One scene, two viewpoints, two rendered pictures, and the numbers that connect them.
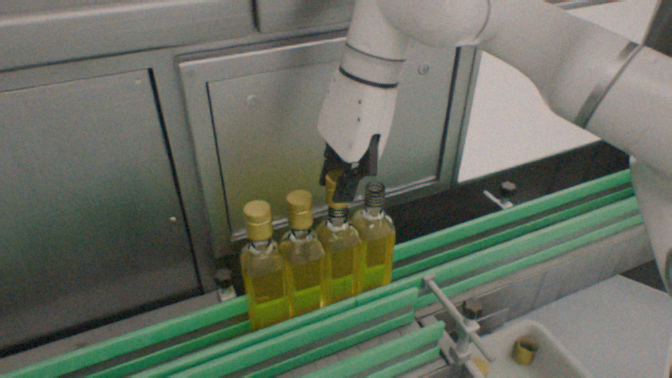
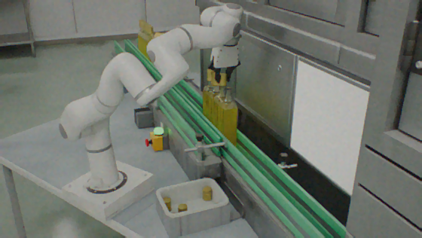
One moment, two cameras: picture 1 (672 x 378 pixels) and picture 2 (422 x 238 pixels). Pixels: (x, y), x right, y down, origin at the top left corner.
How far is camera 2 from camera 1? 1.63 m
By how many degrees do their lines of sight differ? 77
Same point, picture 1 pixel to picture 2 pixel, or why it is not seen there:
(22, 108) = not seen: hidden behind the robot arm
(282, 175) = (246, 83)
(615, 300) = not seen: outside the picture
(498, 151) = (306, 145)
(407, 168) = (274, 117)
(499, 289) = (240, 183)
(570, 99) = not seen: hidden behind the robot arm
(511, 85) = (309, 105)
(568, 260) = (264, 211)
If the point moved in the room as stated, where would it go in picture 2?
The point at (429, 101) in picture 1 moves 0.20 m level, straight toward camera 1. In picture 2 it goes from (281, 86) to (225, 81)
